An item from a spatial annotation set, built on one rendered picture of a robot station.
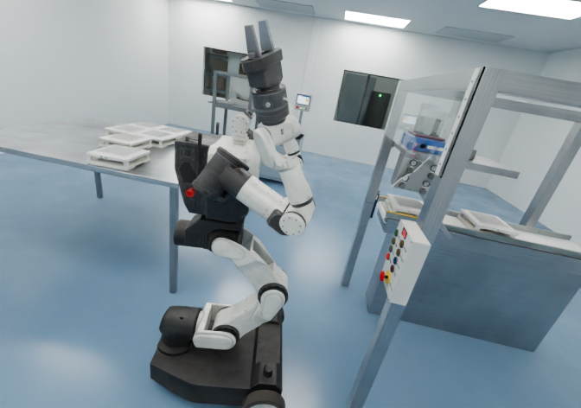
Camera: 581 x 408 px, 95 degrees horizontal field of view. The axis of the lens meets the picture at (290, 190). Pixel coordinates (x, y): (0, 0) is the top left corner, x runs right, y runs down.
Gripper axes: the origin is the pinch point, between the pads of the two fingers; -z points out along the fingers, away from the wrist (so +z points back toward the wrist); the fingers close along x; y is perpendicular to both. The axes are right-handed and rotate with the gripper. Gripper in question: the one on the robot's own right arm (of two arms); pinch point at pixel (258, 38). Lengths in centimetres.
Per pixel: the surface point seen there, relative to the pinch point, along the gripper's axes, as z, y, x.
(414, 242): 63, 39, 11
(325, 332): 178, -2, 17
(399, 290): 81, 37, 4
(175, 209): 90, -93, 11
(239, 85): 115, -277, 309
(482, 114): 30, 49, 39
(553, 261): 146, 115, 102
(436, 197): 56, 42, 27
